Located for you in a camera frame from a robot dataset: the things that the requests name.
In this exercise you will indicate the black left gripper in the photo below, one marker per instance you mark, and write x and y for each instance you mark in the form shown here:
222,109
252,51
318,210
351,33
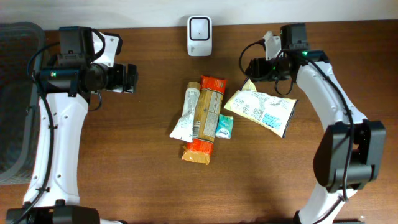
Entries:
119,82

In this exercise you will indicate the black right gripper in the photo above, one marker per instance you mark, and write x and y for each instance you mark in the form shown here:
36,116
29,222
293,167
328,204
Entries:
259,66

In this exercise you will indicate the white tube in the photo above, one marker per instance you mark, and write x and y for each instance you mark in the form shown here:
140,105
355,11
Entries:
183,130

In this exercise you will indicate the yellow chip bag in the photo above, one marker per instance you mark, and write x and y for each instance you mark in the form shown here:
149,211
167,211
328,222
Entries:
271,112

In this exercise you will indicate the orange pasta package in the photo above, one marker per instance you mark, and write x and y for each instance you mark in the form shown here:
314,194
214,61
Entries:
205,120

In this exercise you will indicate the teal tissue pack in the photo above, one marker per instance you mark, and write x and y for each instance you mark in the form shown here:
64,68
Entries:
224,127

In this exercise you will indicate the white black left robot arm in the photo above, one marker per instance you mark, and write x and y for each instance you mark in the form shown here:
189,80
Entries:
53,196

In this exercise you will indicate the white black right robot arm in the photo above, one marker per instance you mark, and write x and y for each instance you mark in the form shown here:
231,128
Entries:
350,152

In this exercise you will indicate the white barcode scanner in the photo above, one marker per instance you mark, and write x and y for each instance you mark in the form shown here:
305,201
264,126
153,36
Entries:
199,36

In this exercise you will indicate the grey plastic mesh basket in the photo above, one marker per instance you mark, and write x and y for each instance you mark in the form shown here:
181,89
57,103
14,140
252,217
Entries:
19,101

